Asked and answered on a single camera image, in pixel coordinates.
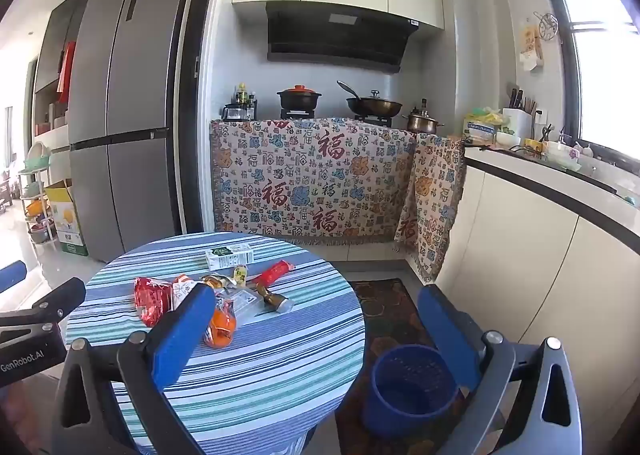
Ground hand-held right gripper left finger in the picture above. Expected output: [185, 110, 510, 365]
[50, 282, 218, 455]

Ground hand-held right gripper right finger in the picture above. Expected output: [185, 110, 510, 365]
[416, 285, 589, 455]

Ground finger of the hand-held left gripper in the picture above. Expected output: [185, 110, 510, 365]
[0, 260, 28, 294]
[0, 277, 87, 347]

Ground red orange plastic wrapper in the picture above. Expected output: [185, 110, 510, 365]
[202, 299, 237, 349]

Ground orange white wrapper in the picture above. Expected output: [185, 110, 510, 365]
[171, 274, 203, 312]

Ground red white foil wrapper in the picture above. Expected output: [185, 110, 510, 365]
[133, 277, 174, 328]

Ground blue plastic bin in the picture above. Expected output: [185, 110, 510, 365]
[362, 345, 458, 446]

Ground white green milk carton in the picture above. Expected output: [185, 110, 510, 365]
[205, 243, 253, 271]

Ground gold silver foil wrapper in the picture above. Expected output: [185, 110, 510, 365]
[255, 284, 296, 314]

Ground red snack packet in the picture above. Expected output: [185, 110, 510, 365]
[250, 260, 296, 287]

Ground dark patterned floor rug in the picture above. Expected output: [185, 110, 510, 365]
[334, 277, 481, 455]

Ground yellow green cardboard box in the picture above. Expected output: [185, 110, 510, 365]
[45, 178, 90, 257]

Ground storage rack with basins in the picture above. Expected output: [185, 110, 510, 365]
[17, 142, 60, 248]

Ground round striped table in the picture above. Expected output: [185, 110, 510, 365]
[65, 232, 366, 455]

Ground cream kitchen counter cabinet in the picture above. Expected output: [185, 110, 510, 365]
[405, 145, 640, 371]

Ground small printed fringed cloth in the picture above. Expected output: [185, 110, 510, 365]
[394, 132, 467, 284]

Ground large printed fringed cloth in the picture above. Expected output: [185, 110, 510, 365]
[209, 117, 418, 247]

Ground pale tissue box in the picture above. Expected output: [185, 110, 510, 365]
[462, 119, 498, 144]

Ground steel pot with lid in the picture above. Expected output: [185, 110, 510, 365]
[403, 99, 445, 134]

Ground dark shelving cabinet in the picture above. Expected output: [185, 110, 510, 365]
[32, 0, 93, 146]

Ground red hanging bag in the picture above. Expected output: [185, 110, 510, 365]
[56, 41, 77, 93]

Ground patterned ceramic bowl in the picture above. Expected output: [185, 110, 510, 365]
[545, 141, 583, 170]

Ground grey refrigerator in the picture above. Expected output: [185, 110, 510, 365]
[67, 0, 201, 263]

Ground yellow green plastic bag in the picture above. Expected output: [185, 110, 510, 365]
[467, 106, 506, 130]

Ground white utensil holder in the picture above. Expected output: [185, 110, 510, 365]
[501, 83, 538, 140]

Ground black gas stove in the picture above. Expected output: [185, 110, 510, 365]
[280, 107, 393, 126]

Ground black seasoning rack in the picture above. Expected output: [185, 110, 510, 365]
[222, 102, 258, 122]

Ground dark wok with lid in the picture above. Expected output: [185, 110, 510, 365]
[336, 80, 404, 118]

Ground black clay pot orange lid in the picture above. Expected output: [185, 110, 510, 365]
[276, 85, 323, 112]

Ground window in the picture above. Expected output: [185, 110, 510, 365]
[532, 0, 640, 160]

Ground black range hood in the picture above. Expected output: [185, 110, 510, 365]
[266, 1, 420, 74]

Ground yellow wall hanging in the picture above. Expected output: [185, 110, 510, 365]
[518, 25, 545, 73]

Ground wire trivet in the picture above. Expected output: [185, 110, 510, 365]
[532, 11, 559, 42]

